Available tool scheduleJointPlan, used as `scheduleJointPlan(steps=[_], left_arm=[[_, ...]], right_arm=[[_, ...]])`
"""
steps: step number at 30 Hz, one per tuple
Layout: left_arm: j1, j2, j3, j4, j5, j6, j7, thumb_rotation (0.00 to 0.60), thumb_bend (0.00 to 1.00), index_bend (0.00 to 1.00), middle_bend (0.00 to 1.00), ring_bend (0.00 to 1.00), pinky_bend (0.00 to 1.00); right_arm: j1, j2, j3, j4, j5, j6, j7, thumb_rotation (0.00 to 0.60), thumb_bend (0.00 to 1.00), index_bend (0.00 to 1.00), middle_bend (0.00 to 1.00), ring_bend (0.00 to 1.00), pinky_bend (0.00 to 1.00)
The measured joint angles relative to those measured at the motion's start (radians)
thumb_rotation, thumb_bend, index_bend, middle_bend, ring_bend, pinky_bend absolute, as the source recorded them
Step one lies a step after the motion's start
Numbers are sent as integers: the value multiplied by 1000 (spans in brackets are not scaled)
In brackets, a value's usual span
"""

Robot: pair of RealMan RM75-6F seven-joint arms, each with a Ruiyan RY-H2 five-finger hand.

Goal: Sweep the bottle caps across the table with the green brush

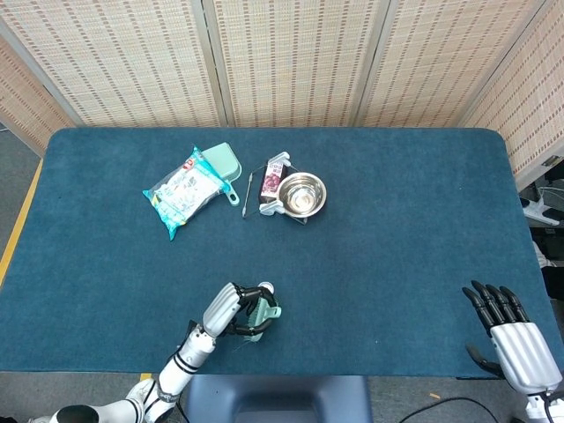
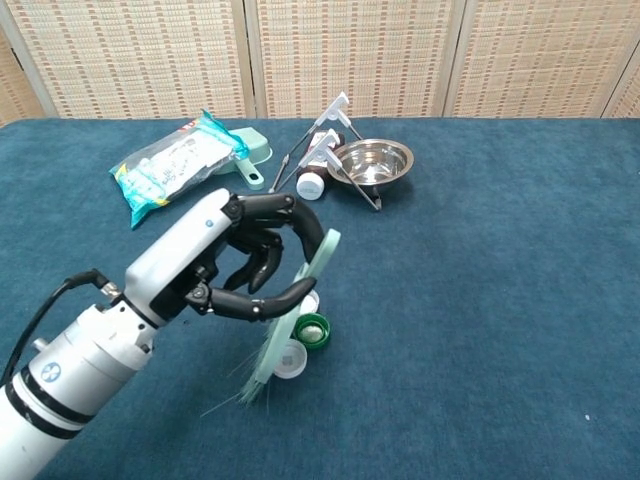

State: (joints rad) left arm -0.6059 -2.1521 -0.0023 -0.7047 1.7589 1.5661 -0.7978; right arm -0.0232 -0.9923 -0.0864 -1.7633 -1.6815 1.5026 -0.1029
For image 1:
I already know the white cable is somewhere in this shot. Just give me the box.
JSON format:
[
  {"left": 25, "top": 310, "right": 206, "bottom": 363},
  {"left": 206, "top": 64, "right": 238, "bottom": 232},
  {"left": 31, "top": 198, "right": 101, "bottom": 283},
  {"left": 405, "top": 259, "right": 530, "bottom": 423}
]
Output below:
[{"left": 535, "top": 185, "right": 564, "bottom": 209}]

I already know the black floor cable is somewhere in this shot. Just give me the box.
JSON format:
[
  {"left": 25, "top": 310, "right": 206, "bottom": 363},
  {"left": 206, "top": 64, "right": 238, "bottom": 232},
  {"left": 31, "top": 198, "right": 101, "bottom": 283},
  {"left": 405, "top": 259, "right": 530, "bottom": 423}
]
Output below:
[{"left": 396, "top": 395, "right": 530, "bottom": 423}]

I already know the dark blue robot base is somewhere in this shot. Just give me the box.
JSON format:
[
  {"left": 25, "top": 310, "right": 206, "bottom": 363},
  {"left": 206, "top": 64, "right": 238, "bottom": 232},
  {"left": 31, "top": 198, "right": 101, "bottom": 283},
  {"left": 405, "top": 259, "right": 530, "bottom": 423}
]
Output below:
[{"left": 182, "top": 375, "right": 374, "bottom": 423}]

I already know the white power strip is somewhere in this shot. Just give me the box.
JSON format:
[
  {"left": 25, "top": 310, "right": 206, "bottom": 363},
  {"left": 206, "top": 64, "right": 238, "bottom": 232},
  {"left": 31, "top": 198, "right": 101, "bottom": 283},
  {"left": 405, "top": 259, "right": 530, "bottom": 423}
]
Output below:
[{"left": 521, "top": 197, "right": 561, "bottom": 226}]

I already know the wet wipes plastic pack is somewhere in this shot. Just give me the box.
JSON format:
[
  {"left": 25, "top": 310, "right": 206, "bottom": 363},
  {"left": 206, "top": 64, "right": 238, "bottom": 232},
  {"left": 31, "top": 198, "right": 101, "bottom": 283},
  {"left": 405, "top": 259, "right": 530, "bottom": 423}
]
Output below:
[{"left": 142, "top": 145, "right": 225, "bottom": 241}]

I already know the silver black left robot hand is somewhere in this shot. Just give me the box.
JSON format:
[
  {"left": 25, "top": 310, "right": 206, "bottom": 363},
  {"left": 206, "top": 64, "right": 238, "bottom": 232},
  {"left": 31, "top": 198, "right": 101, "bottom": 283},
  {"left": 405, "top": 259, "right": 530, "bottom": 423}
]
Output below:
[{"left": 202, "top": 282, "right": 280, "bottom": 339}]

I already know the blue table cloth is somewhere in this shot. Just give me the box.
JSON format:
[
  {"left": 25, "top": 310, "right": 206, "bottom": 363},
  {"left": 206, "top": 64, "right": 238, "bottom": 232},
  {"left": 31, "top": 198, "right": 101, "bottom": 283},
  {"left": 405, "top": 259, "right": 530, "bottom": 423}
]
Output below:
[{"left": 0, "top": 127, "right": 556, "bottom": 381}]

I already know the light green dustpan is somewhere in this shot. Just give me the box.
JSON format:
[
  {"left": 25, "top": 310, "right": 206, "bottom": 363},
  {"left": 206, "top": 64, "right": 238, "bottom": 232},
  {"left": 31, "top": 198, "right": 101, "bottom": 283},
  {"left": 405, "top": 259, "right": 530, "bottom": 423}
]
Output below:
[{"left": 200, "top": 141, "right": 244, "bottom": 209}]

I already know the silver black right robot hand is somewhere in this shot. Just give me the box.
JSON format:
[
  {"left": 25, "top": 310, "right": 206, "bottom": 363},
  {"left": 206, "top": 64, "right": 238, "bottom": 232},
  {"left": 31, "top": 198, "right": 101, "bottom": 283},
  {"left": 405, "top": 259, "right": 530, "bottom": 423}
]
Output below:
[{"left": 461, "top": 279, "right": 564, "bottom": 395}]

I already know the green object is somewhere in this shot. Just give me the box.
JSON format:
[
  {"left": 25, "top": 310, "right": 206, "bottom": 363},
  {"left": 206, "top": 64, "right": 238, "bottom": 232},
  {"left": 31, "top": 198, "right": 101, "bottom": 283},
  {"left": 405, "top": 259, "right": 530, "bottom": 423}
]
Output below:
[{"left": 240, "top": 295, "right": 283, "bottom": 345}]

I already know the woven bamboo screen panel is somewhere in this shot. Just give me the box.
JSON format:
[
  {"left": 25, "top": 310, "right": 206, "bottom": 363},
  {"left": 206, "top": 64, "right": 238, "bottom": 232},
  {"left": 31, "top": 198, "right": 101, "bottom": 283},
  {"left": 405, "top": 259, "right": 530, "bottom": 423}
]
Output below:
[
  {"left": 0, "top": 34, "right": 76, "bottom": 153},
  {"left": 204, "top": 0, "right": 391, "bottom": 129},
  {"left": 462, "top": 0, "right": 564, "bottom": 189},
  {"left": 356, "top": 0, "right": 547, "bottom": 129},
  {"left": 0, "top": 0, "right": 230, "bottom": 129}
]

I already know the small milk carton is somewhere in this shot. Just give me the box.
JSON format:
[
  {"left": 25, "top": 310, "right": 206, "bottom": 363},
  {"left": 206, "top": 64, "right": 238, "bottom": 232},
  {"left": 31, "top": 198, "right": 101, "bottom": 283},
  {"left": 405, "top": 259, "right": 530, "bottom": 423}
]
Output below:
[{"left": 259, "top": 160, "right": 286, "bottom": 204}]

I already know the stainless steel bowl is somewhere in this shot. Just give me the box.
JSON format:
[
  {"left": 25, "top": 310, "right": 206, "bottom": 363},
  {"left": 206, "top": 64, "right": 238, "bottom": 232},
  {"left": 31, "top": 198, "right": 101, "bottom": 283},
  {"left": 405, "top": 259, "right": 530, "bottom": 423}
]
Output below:
[{"left": 276, "top": 172, "right": 328, "bottom": 217}]

